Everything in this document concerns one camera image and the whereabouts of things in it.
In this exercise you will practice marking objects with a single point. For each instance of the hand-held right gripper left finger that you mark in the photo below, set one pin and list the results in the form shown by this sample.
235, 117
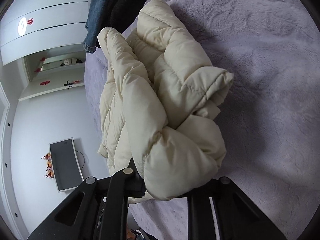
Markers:
125, 180

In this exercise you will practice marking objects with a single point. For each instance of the orange flower decoration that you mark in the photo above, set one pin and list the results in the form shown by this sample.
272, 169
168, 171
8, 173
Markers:
49, 166

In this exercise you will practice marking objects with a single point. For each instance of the black garment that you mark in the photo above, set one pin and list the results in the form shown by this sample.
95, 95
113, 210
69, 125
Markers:
135, 0

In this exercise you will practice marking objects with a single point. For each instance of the wall monitor with white frame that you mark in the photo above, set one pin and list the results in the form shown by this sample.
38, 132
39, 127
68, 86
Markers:
65, 165

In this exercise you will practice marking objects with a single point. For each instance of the purple bed blanket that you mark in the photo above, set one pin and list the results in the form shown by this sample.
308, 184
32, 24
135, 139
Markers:
262, 80

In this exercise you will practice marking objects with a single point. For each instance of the round white light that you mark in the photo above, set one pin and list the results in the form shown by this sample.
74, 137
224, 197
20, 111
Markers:
22, 27

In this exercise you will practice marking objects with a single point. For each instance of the white door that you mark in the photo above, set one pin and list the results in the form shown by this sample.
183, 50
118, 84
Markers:
45, 90

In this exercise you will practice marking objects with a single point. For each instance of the blue jeans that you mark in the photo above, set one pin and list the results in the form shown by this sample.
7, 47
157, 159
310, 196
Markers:
102, 10

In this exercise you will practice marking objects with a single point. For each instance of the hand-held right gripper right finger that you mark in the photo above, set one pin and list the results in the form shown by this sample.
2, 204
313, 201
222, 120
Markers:
200, 205

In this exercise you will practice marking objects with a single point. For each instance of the white wardrobe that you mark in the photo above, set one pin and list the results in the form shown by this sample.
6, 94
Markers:
50, 15

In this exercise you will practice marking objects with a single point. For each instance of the cream puffer jacket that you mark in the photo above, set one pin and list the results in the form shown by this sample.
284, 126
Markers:
162, 92

